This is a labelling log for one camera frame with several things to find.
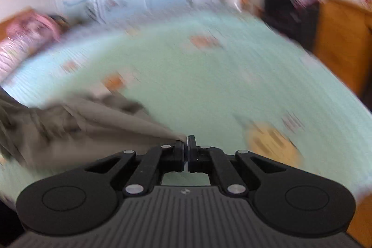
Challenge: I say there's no grey t-shirt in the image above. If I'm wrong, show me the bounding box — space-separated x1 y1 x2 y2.
1 91 186 169

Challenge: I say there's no mint quilted bee bedspread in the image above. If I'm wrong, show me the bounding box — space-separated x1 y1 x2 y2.
1 10 371 201

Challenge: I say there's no black chair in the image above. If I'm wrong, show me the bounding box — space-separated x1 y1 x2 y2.
262 0 320 52

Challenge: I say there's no pink fuzzy blanket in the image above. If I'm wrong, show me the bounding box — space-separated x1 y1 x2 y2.
6 11 62 46

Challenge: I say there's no wooden cabinet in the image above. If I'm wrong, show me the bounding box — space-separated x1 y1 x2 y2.
313 0 371 97

